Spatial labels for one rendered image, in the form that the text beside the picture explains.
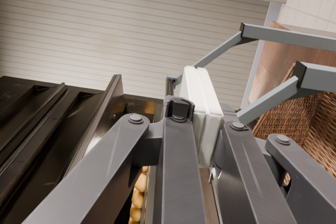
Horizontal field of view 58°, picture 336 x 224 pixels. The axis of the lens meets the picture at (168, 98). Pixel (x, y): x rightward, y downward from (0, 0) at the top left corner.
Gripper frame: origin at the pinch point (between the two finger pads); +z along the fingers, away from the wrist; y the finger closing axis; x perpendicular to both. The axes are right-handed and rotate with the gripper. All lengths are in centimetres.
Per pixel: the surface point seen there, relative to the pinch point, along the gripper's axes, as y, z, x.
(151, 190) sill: 3, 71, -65
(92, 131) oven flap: -21, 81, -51
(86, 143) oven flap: -21, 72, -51
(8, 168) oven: -48, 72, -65
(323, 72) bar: 27.5, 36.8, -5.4
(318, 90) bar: 29.0, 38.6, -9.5
